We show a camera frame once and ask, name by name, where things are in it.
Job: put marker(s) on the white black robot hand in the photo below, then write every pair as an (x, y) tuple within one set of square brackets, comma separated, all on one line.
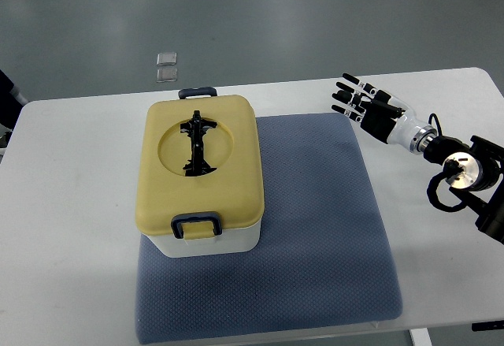
[(382, 115)]

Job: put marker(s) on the yellow box lid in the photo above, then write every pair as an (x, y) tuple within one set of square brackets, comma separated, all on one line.
[(200, 168)]

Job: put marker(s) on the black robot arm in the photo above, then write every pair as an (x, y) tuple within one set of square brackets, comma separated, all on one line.
[(474, 174)]

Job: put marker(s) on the white storage box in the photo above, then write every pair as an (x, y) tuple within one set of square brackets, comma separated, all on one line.
[(199, 239)]

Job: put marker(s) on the blue mesh cushion mat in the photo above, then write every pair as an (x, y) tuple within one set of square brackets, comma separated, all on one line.
[(323, 258)]

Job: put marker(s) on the white table leg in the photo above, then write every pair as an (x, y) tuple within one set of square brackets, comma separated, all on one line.
[(420, 337)]

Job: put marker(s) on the upper floor socket plate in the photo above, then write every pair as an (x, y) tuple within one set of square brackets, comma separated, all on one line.
[(166, 58)]

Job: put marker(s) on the dark object at left edge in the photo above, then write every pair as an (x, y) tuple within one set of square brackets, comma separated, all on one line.
[(12, 103)]

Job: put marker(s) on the black bracket under table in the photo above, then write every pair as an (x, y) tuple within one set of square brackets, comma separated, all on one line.
[(487, 326)]

